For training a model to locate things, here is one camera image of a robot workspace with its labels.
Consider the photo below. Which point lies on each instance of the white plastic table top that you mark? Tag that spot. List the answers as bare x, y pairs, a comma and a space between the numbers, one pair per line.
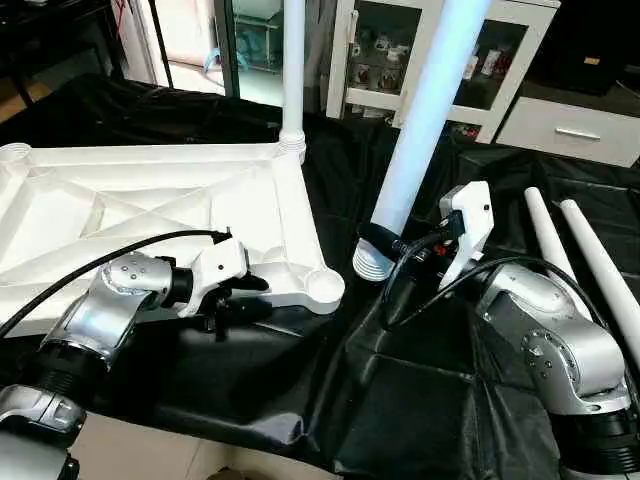
150, 200

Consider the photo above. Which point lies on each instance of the white plastic table leg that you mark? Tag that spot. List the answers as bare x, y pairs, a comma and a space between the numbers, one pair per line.
425, 120
293, 70
548, 235
605, 270

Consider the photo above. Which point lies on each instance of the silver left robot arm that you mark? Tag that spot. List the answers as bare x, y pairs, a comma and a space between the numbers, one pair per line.
100, 320

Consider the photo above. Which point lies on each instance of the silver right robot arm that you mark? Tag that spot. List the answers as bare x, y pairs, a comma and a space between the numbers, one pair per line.
560, 340

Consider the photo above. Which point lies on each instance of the black table mat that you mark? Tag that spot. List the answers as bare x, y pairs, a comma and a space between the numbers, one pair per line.
330, 400

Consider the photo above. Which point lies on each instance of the white glass door cabinet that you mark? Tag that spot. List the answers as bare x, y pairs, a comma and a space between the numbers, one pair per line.
380, 55

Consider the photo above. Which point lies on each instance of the white drawer unit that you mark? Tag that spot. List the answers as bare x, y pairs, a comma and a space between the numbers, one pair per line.
570, 130

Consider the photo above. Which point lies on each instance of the teal plastic stool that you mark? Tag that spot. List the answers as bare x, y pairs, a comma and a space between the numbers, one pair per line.
258, 40

